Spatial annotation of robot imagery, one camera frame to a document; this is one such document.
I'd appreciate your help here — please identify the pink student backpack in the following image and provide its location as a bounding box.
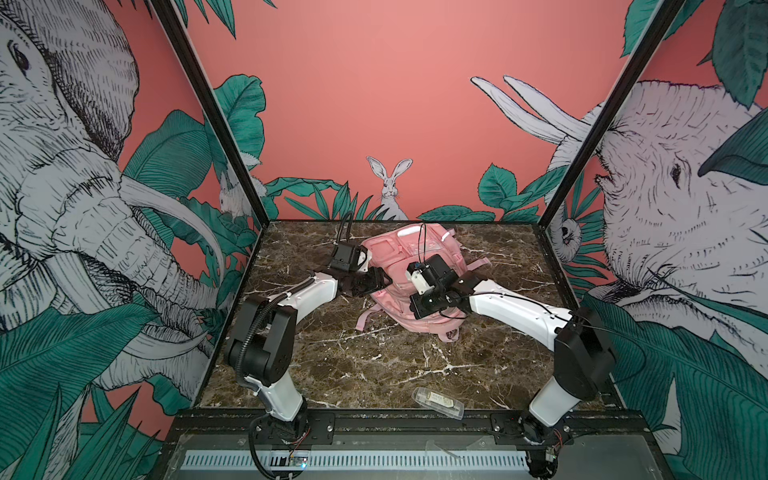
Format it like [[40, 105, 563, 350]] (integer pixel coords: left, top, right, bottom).
[[356, 223, 490, 343]]

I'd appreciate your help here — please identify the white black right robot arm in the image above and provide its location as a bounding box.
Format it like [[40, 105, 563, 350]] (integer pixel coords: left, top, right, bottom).
[[410, 274, 616, 438]]

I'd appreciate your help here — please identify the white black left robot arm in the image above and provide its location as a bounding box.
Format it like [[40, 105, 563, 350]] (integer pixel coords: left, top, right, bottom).
[[224, 267, 392, 422]]

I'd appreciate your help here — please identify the clear plastic eraser box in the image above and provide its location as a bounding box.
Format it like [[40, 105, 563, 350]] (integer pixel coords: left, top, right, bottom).
[[412, 387, 465, 420]]

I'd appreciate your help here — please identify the white perforated vent strip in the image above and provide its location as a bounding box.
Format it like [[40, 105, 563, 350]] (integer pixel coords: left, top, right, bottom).
[[180, 450, 528, 472]]

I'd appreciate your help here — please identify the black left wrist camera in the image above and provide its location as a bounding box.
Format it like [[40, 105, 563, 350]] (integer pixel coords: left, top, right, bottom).
[[329, 242, 368, 273]]

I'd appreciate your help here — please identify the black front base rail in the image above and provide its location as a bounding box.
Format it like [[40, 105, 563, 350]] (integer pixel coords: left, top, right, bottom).
[[166, 408, 651, 448]]

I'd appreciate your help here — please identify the black left corner frame post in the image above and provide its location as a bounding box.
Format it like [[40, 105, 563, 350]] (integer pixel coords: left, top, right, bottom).
[[151, 0, 270, 230]]

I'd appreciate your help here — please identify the black corner frame post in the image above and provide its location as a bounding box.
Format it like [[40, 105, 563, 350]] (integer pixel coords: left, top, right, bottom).
[[151, 0, 270, 230], [537, 0, 684, 230]]

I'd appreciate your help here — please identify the black right corner frame post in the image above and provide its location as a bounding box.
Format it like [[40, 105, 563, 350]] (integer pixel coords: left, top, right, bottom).
[[537, 0, 684, 230]]

